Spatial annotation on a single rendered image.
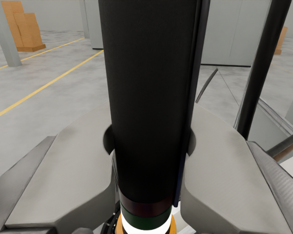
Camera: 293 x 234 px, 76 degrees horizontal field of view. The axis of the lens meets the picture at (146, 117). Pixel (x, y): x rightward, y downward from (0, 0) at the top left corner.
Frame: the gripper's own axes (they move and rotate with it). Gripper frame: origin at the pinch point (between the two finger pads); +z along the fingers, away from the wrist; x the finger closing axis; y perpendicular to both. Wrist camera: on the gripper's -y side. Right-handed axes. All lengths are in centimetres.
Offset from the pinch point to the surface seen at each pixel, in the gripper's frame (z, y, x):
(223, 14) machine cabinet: 535, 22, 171
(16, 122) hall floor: 218, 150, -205
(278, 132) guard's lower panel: 77, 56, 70
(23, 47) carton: 684, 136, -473
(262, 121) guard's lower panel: 93, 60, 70
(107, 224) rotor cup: 8.7, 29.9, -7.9
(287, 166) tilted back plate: 21.8, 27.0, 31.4
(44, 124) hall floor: 215, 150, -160
